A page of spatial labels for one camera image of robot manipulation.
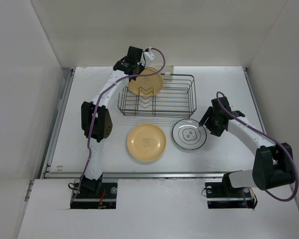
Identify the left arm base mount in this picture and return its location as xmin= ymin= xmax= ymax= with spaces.
xmin=68 ymin=177 xmax=118 ymax=210

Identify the metal wire dish rack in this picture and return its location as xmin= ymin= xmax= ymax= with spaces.
xmin=117 ymin=74 xmax=197 ymax=118

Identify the white plastic cutlery holder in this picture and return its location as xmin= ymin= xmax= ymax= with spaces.
xmin=160 ymin=64 xmax=174 ymax=76

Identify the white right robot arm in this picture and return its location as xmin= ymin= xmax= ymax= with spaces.
xmin=199 ymin=92 xmax=299 ymax=202

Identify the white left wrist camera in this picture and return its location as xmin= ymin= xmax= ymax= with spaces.
xmin=141 ymin=50 xmax=156 ymax=67

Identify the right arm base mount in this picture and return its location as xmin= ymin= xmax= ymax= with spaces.
xmin=202 ymin=179 xmax=258 ymax=209

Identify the aluminium front rail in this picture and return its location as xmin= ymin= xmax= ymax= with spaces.
xmin=40 ymin=172 xmax=226 ymax=179

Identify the yellow plate front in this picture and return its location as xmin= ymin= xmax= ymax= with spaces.
xmin=127 ymin=123 xmax=167 ymax=163

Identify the yellow plate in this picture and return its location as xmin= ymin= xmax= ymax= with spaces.
xmin=128 ymin=73 xmax=163 ymax=98
xmin=127 ymin=123 xmax=167 ymax=163

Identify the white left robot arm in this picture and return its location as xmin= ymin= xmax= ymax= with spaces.
xmin=79 ymin=46 xmax=155 ymax=198

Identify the white plate blue rim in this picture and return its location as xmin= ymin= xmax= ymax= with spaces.
xmin=172 ymin=119 xmax=207 ymax=150

